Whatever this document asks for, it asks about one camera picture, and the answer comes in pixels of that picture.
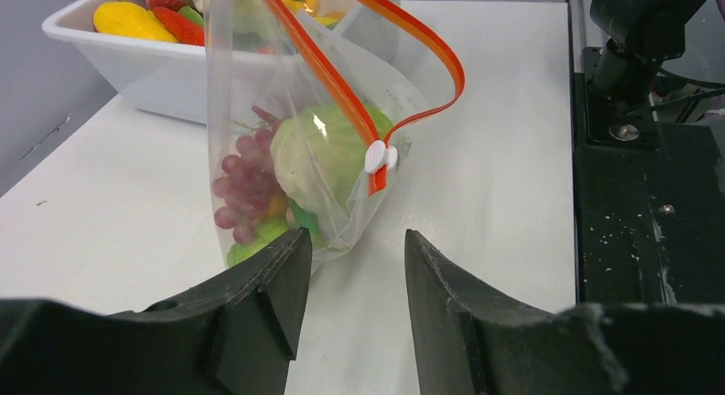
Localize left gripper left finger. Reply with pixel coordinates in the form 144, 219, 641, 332
1, 228, 312, 394

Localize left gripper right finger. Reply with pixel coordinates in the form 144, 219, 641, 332
404, 230, 724, 394

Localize purple toy grapes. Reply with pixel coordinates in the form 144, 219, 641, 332
212, 105, 288, 245

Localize green toy cabbage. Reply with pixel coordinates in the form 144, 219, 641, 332
270, 104, 368, 215

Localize clear zip top bag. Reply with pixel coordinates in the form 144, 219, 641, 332
204, 0, 465, 267

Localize green toy vegetable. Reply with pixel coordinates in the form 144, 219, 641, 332
226, 219, 289, 268

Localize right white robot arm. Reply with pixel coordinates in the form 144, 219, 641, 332
590, 0, 707, 105

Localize white plastic food bin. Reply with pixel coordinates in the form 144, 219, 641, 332
41, 0, 363, 125

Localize yellow toy mango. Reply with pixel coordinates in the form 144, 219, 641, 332
92, 1, 178, 43

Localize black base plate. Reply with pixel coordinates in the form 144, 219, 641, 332
569, 0, 725, 306

